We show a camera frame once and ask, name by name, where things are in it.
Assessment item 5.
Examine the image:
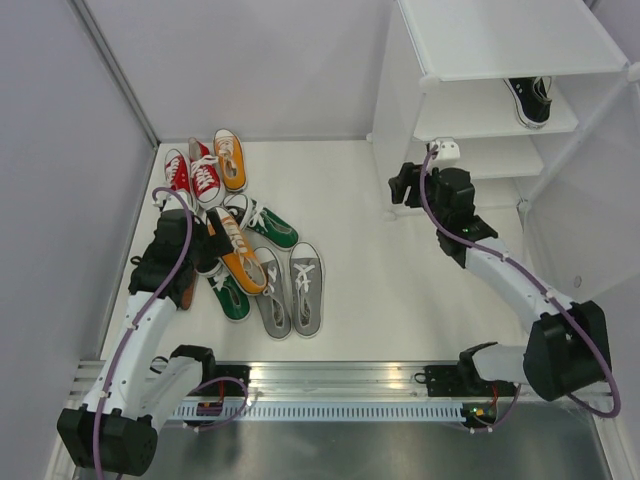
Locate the white slotted cable duct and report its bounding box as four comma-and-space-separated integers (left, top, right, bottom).
170, 401, 466, 423

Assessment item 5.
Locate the aluminium corner frame post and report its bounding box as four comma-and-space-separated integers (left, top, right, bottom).
67, 0, 160, 151

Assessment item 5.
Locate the orange sneaker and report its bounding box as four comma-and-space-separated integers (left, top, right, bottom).
213, 129, 248, 192
213, 206, 267, 295

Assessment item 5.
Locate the black sneaker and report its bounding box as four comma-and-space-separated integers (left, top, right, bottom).
128, 269, 197, 310
503, 76, 553, 130

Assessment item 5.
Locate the white shoe cabinet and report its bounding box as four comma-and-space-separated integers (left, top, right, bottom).
367, 0, 640, 346

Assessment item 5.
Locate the green sneaker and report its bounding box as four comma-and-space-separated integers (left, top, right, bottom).
222, 193, 299, 250
196, 263, 251, 322

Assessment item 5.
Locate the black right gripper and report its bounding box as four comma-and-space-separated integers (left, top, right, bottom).
389, 162, 447, 227

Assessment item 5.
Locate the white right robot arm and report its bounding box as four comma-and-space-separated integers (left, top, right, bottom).
388, 162, 612, 401

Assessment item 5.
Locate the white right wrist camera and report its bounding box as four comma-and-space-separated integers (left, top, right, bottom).
432, 138, 461, 162

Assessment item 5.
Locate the red sneaker right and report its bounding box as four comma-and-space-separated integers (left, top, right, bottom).
188, 137, 226, 210

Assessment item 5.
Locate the green sneaker near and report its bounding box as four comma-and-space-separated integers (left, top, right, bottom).
196, 263, 251, 322

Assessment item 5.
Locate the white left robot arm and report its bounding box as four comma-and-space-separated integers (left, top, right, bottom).
57, 209, 218, 476

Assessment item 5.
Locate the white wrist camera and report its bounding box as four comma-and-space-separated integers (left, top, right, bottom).
153, 191, 190, 212
432, 138, 461, 162

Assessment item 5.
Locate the red sneaker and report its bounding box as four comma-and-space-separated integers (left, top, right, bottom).
188, 137, 226, 210
164, 149, 194, 208

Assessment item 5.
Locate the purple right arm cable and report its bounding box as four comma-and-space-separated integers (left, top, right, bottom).
418, 144, 622, 417

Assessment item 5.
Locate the red sneaker left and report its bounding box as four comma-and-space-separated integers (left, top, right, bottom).
164, 149, 194, 208

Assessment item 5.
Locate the aluminium mounting rail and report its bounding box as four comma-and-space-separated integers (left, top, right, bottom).
69, 358, 616, 401

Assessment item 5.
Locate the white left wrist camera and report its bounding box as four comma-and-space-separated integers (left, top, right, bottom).
153, 191, 190, 212

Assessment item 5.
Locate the grey sneaker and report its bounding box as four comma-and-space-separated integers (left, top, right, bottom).
255, 247, 292, 340
288, 242, 325, 338

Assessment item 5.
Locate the green sneaker far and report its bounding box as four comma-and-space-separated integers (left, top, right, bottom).
222, 193, 299, 250

